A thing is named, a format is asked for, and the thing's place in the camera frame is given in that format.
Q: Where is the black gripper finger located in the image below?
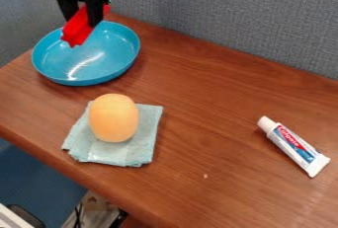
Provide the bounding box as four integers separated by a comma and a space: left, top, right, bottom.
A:
57, 0, 79, 21
85, 0, 105, 28

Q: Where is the red rectangular block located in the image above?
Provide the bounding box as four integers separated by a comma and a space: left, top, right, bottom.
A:
61, 4, 110, 47

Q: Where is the blue plastic plate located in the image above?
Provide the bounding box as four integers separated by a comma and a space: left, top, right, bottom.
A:
33, 21, 141, 86

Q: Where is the orange egg-shaped object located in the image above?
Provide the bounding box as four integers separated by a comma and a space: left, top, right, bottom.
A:
89, 94, 139, 142

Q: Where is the light blue folded cloth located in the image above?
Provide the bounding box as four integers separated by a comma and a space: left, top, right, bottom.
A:
62, 104, 165, 167

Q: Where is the white toothpaste tube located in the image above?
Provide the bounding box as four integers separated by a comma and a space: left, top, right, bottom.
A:
258, 116, 330, 178

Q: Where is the black cable under table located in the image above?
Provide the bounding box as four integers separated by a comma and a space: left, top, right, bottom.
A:
73, 201, 85, 228

